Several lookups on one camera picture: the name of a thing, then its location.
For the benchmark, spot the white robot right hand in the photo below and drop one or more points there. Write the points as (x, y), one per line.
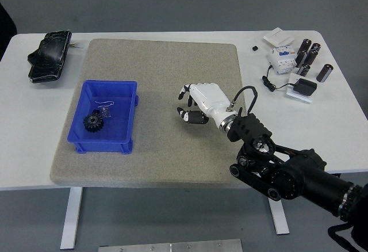
(210, 96)

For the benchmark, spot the large black bevel gear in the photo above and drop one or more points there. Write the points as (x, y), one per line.
(92, 122)

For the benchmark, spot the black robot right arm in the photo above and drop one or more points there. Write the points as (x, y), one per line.
(302, 174)

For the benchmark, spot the blue plastic box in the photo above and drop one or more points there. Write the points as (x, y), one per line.
(100, 145)

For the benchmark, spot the grey-brown foam mat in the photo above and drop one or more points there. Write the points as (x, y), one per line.
(172, 62)

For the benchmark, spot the small black cube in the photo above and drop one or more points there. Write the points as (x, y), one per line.
(254, 48)

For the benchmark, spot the white circuit breaker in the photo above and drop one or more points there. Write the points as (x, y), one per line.
(281, 60)

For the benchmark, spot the black power adapter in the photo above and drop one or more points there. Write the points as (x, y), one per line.
(305, 87)

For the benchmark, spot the small clear plastic bag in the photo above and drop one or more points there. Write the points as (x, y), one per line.
(107, 111)

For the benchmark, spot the white table leg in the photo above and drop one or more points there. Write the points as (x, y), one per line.
(70, 217)
(280, 220)

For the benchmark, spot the grey metal plate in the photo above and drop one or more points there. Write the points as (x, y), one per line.
(171, 246)

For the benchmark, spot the black wrapped device case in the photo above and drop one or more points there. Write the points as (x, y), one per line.
(49, 59)

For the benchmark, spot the white wall switch panel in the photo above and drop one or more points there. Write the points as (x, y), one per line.
(277, 36)

